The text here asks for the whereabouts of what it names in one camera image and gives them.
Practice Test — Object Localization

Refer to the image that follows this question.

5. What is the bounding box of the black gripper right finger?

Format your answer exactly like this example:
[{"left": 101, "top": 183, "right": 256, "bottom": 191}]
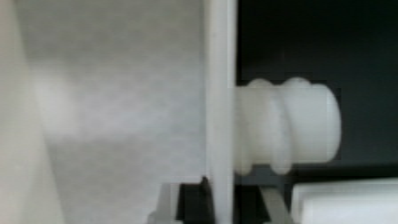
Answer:
[{"left": 233, "top": 185, "right": 270, "bottom": 224}]

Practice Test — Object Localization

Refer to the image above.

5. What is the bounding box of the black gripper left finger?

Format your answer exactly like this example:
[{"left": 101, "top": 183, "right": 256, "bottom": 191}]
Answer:
[{"left": 176, "top": 178, "right": 215, "bottom": 224}]

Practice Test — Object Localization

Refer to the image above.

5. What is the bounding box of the white cabinet door with tag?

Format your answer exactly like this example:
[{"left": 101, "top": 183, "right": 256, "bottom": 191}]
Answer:
[{"left": 234, "top": 78, "right": 341, "bottom": 175}]

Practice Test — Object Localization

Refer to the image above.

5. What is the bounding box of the white cabinet body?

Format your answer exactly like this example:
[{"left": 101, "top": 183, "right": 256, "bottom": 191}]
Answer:
[{"left": 0, "top": 0, "right": 236, "bottom": 224}]

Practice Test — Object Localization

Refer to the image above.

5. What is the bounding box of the white U-shaped obstacle wall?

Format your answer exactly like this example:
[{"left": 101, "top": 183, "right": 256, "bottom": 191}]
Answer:
[{"left": 291, "top": 178, "right": 398, "bottom": 224}]

